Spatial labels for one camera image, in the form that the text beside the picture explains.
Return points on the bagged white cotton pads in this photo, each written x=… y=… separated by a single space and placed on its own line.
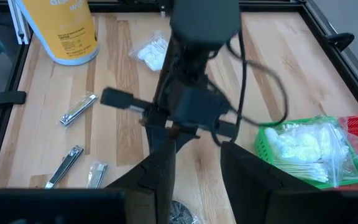
x=291 y=144
x=306 y=171
x=151 y=54

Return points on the black table clamp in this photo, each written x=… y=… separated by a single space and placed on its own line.
x=342 y=40

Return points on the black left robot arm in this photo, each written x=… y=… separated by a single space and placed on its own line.
x=205 y=21

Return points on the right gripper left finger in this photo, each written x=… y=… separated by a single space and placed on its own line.
x=149 y=193

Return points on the green plastic mesh basket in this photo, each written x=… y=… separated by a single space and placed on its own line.
x=261 y=146

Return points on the silver aluminium extrusion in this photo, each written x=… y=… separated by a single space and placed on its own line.
x=19 y=25

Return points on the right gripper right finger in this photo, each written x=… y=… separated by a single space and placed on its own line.
x=250 y=193

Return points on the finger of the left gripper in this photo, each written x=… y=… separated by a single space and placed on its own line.
x=158 y=137

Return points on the black table bracket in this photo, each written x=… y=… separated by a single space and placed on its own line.
x=6 y=98

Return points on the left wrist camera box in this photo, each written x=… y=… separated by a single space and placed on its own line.
x=200 y=107

